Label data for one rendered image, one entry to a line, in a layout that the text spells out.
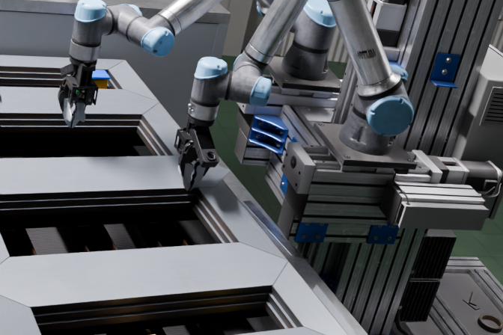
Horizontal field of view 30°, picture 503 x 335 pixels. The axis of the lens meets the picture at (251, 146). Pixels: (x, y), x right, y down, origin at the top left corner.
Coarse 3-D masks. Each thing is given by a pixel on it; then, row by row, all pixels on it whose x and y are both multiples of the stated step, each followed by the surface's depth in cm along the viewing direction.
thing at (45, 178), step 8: (24, 160) 243; (32, 160) 244; (40, 160) 244; (48, 160) 245; (32, 168) 240; (40, 168) 241; (48, 168) 241; (32, 176) 236; (40, 176) 237; (48, 176) 238; (56, 176) 239; (32, 184) 233; (40, 184) 233; (48, 184) 234; (56, 184) 235; (40, 192) 230; (48, 192) 231; (56, 192) 232
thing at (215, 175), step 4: (212, 168) 262; (216, 168) 262; (208, 172) 259; (212, 172) 260; (216, 172) 260; (220, 172) 261; (208, 176) 257; (212, 176) 257; (216, 176) 258; (220, 176) 258; (224, 176) 259; (212, 180) 255; (216, 180) 256; (220, 180) 256; (212, 184) 253; (216, 184) 254
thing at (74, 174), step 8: (56, 160) 246; (64, 160) 247; (72, 160) 248; (80, 160) 249; (56, 168) 242; (64, 168) 243; (72, 168) 244; (80, 168) 245; (64, 176) 239; (72, 176) 240; (80, 176) 241; (88, 176) 242; (64, 184) 236; (72, 184) 237; (80, 184) 238; (88, 184) 239
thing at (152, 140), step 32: (0, 128) 265; (32, 128) 269; (64, 128) 274; (96, 128) 278; (128, 128) 283; (64, 192) 233; (96, 192) 237; (128, 192) 241; (160, 192) 245; (192, 192) 250; (224, 224) 237; (256, 288) 214; (64, 320) 193; (96, 320) 196; (128, 320) 200; (288, 320) 208
